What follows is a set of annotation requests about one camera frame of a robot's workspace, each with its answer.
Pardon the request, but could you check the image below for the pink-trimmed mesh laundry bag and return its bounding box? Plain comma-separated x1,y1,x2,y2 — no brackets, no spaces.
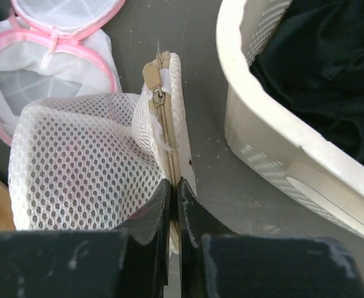
0,1,123,144

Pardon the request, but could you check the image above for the black clothing in basket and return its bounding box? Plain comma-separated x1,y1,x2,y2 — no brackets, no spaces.
250,1,364,166

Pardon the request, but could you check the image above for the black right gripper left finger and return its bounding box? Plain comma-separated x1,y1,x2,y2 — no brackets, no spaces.
0,180,171,297

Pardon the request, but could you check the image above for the white mesh laundry bag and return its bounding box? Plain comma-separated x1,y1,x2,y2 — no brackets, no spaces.
7,51,198,254

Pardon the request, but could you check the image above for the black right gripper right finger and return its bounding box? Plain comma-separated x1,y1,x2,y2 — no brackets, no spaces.
177,179,364,297

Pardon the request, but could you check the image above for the white plastic laundry basket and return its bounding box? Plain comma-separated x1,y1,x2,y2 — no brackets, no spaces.
216,1,364,238

